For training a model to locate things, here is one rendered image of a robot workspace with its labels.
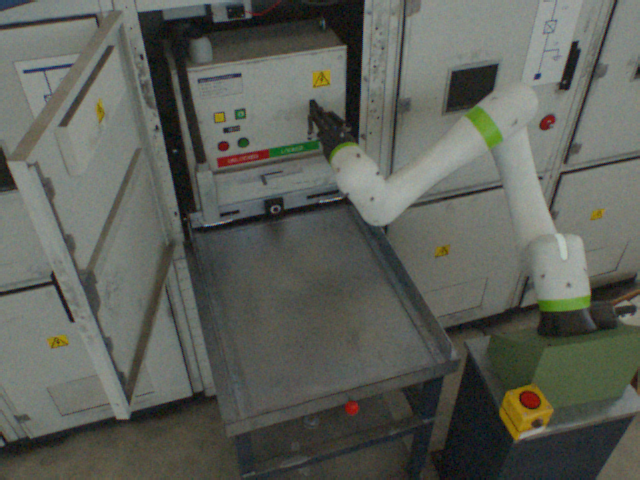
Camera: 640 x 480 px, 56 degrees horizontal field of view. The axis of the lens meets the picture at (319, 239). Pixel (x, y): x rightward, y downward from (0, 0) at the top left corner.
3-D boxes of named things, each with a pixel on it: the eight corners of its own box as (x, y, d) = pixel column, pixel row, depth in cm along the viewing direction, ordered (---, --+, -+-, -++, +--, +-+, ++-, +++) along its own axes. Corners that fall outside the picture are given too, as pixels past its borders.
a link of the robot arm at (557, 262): (580, 300, 161) (569, 230, 161) (599, 307, 145) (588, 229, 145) (530, 306, 162) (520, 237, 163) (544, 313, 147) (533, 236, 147)
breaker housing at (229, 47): (344, 184, 200) (347, 45, 168) (196, 213, 189) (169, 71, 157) (301, 111, 236) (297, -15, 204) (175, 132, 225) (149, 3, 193)
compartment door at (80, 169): (102, 419, 143) (-17, 161, 93) (156, 242, 190) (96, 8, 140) (130, 419, 143) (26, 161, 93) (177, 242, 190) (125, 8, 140)
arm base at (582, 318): (623, 317, 160) (620, 295, 160) (656, 323, 145) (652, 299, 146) (528, 331, 159) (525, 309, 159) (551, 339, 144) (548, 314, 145)
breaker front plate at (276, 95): (343, 186, 199) (346, 49, 167) (198, 215, 188) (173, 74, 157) (342, 184, 200) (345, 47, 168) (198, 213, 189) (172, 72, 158)
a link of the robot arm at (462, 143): (456, 108, 155) (480, 128, 147) (470, 138, 163) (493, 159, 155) (344, 193, 159) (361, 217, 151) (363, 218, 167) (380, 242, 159)
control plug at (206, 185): (221, 220, 180) (213, 173, 168) (204, 224, 179) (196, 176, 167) (216, 205, 185) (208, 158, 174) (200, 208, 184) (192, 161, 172)
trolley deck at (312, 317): (457, 371, 158) (460, 357, 154) (226, 438, 144) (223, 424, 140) (365, 216, 206) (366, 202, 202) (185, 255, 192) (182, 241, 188)
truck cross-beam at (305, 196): (351, 195, 203) (351, 181, 199) (192, 228, 191) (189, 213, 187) (346, 187, 206) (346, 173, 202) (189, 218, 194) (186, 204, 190)
